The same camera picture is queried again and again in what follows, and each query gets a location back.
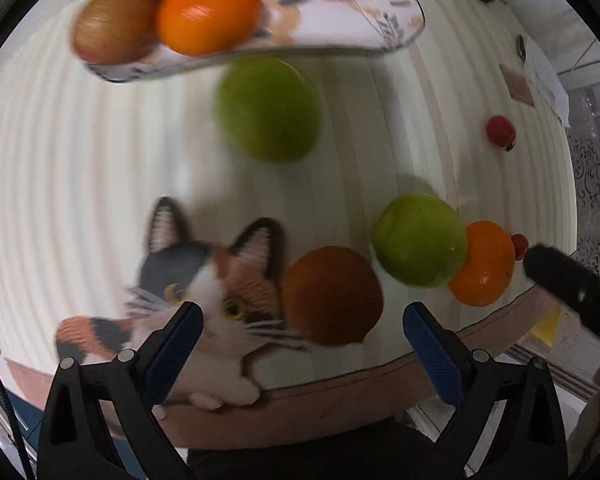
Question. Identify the red cherry tomato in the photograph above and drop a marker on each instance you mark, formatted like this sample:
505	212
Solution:
519	246
500	130

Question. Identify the brown round fruit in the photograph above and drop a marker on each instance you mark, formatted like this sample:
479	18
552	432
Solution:
332	296

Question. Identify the yellow paper scrap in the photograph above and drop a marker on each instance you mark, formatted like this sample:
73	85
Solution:
547	326

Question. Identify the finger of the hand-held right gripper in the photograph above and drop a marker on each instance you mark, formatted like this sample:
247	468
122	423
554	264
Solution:
570	287

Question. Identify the green citrus fruit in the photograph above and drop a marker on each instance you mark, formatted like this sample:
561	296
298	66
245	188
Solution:
268	110
419	240

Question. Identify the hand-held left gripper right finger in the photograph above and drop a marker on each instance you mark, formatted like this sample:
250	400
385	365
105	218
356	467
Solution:
429	355

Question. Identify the small black clip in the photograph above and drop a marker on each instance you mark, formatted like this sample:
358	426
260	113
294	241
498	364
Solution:
520	46

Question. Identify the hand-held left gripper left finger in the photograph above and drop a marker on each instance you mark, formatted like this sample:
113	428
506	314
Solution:
176	355

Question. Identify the white crumpled paper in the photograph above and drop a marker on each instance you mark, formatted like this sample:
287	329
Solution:
545	77

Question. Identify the floral print plate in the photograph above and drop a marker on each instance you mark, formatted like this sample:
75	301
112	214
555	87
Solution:
330	22

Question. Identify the red-brown apple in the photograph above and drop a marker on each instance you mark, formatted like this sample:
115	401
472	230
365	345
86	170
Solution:
114	24

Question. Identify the cat print striped mat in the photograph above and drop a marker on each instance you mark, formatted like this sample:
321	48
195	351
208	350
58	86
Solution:
80	185

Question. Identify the brown card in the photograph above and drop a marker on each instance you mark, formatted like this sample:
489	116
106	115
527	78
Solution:
517	85

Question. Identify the orange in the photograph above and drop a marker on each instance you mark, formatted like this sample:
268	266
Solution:
207	15
485	270

